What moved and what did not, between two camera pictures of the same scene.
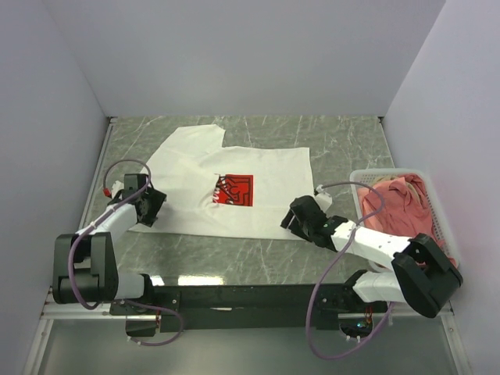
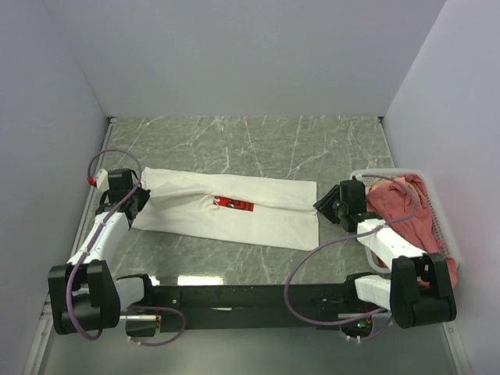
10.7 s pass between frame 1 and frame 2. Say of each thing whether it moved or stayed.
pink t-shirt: stayed
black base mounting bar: stayed
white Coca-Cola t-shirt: moved
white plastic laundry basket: stayed
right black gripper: moved
